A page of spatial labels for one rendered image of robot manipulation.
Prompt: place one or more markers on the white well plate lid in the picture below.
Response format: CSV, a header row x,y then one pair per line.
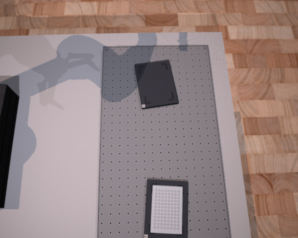
x,y
166,210

